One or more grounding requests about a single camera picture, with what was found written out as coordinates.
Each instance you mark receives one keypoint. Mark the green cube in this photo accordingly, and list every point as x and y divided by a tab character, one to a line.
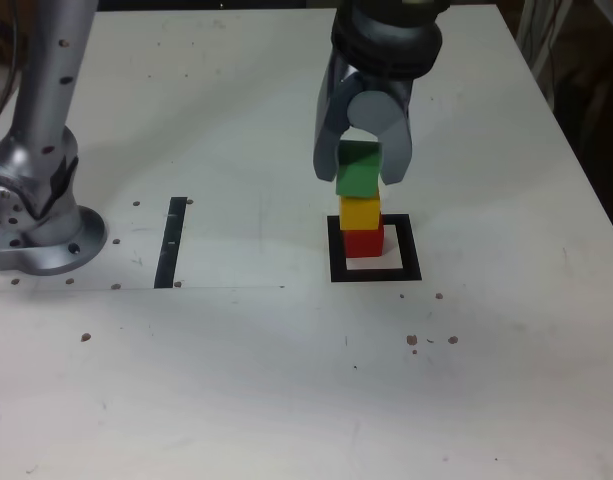
357	175

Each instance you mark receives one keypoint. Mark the red cube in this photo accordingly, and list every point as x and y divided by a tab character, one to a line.
363	242

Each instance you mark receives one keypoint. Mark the black tape strip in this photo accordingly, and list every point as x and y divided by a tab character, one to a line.
168	240

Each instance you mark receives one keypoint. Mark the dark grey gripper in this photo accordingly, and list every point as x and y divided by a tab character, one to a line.
386	83

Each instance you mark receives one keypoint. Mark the black tape square outline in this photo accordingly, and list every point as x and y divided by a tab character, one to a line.
336	250

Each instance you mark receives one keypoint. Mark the yellow cube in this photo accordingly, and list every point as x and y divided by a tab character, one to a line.
360	212

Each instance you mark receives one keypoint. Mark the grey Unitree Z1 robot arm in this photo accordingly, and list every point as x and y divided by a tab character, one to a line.
46	100

